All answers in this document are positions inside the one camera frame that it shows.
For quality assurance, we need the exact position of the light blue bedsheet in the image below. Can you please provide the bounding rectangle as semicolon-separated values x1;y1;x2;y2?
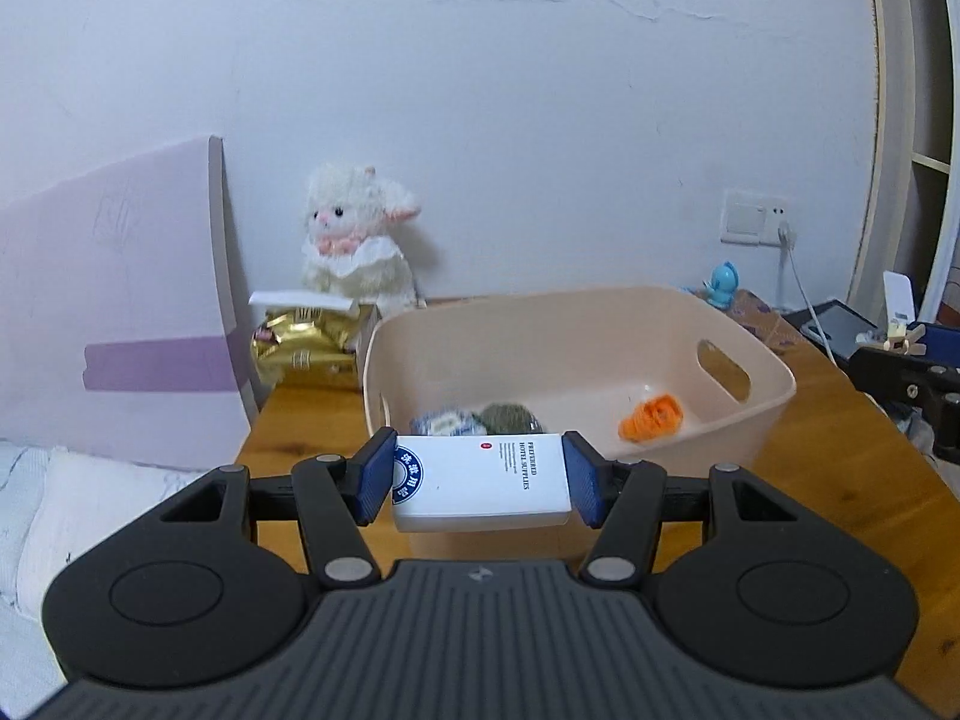
0;440;64;718

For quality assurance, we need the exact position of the white pillow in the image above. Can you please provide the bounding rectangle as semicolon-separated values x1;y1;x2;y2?
16;447;200;619

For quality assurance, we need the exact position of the blue white tissue pack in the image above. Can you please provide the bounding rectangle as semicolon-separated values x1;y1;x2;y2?
409;408;488;437

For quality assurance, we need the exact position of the grey laptop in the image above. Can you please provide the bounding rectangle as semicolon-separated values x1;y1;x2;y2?
800;301;877;366

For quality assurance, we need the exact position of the pink purple headboard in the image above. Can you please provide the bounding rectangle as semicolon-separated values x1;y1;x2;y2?
2;137;256;470

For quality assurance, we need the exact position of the white charger cable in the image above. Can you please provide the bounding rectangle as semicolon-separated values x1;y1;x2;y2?
774;219;850;373

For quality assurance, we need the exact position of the orange sock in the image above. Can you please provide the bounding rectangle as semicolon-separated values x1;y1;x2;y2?
619;394;685;444

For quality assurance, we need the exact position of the white phone stand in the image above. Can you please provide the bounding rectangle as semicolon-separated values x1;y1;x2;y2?
882;270;916;328

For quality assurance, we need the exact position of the white wall switch socket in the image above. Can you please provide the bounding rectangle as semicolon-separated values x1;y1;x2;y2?
719;190;791;247

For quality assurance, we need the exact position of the white plush lamb toy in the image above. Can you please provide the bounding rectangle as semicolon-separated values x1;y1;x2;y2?
301;164;420;319

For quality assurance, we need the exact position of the white shelf unit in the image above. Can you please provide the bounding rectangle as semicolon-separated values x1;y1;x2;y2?
848;0;958;327

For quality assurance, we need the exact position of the white rectangular box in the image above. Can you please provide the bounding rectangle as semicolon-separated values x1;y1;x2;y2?
392;434;573;533

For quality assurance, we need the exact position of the gold tissue pack box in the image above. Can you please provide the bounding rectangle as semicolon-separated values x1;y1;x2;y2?
249;289;381;392

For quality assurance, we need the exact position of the blue toy figurine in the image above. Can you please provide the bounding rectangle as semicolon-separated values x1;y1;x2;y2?
703;262;740;310

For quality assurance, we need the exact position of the beige plastic storage bin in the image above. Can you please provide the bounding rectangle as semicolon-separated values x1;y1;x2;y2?
363;286;796;476

